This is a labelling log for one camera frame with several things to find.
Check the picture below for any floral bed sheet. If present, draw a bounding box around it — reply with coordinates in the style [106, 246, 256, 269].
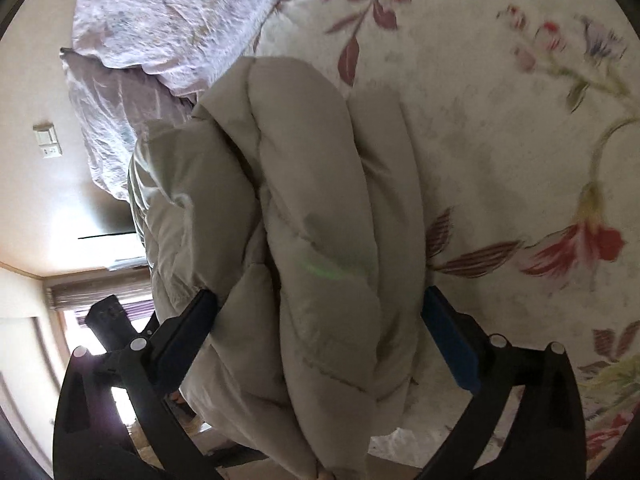
[252, 0, 637, 480]

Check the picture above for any lilac pillow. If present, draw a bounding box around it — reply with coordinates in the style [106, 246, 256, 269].
[60, 47, 197, 202]

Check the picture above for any white wall switch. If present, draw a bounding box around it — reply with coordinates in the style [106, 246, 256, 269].
[32, 124, 64, 160]

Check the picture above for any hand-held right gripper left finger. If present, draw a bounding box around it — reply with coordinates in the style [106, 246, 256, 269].
[55, 289, 222, 480]

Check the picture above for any lilac striped pillowcase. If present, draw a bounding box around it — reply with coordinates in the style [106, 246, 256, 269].
[72, 0, 321, 106]

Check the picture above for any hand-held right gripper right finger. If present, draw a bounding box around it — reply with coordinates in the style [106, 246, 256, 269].
[415, 285, 587, 480]

